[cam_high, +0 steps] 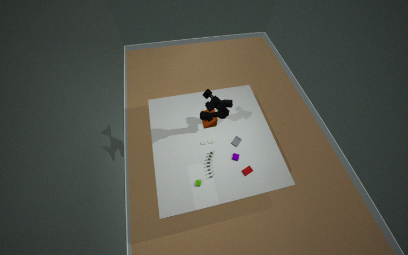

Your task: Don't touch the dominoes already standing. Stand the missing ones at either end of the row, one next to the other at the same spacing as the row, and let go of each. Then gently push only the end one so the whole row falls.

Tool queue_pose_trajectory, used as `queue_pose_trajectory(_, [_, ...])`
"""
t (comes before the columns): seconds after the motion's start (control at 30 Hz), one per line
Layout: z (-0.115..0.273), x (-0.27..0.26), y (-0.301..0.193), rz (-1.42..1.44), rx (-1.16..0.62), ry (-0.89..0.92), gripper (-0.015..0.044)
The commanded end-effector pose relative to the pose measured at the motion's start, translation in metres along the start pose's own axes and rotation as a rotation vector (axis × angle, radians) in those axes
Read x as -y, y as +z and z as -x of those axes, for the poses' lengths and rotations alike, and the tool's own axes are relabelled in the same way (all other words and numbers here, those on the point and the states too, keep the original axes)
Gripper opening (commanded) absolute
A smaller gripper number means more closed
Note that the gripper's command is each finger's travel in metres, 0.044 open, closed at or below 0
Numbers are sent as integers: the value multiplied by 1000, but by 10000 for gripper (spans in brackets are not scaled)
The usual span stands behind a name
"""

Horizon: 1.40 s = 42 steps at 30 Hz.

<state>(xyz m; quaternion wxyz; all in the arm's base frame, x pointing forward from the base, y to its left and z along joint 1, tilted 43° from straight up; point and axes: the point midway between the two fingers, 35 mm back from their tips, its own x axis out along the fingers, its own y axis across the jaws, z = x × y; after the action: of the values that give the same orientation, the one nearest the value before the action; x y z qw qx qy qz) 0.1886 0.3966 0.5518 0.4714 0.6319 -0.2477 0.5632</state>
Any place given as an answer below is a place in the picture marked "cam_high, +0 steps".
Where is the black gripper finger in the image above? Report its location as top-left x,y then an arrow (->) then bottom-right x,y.
204,90 -> 212,98
214,101 -> 224,110

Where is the purple block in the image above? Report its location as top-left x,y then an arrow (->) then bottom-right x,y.
232,153 -> 239,161

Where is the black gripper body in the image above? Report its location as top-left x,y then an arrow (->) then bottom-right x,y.
203,89 -> 226,112

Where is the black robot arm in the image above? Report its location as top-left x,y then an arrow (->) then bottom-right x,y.
200,99 -> 233,122

